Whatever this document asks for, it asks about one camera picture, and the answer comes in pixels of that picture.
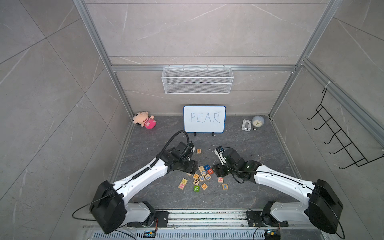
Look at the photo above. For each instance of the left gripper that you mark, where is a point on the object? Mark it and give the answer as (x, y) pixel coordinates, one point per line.
(193, 167)

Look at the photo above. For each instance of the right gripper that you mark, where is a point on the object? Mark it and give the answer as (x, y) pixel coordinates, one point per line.
(219, 170)

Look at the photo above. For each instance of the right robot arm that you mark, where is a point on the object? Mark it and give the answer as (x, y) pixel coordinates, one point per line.
(316, 202)

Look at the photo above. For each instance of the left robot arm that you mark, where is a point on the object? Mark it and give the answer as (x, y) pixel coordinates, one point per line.
(111, 206)

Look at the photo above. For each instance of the wooden block orange A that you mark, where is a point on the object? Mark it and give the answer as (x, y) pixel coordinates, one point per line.
(196, 176)

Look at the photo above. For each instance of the wooden block yellow symbol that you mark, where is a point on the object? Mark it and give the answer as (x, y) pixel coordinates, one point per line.
(184, 181)

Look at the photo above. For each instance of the wooden block purple 7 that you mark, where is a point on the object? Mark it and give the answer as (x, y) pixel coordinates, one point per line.
(196, 182)

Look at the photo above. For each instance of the wooden block pink N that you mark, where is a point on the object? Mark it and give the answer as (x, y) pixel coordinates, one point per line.
(181, 186)

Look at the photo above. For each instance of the wooden block orange picture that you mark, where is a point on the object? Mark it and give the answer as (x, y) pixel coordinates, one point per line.
(204, 186)

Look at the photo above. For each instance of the small white rectangular box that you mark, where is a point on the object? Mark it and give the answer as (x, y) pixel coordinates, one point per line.
(246, 125)

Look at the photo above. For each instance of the round white clock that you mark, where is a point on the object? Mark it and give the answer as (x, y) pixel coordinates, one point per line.
(258, 121)

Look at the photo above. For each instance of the pink plush toy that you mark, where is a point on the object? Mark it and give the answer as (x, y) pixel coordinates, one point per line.
(145, 120)

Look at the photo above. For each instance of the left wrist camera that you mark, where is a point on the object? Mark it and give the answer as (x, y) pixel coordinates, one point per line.
(189, 150)

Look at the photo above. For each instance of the whiteboard with blue frame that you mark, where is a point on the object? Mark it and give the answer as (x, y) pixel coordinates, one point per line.
(204, 119)

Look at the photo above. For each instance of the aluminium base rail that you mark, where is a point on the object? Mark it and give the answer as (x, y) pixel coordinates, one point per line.
(235, 224)

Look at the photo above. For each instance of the white wire basket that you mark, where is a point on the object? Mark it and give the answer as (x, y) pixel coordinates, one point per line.
(197, 80)

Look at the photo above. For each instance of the black wall hook rack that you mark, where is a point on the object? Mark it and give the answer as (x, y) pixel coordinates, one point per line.
(340, 136)

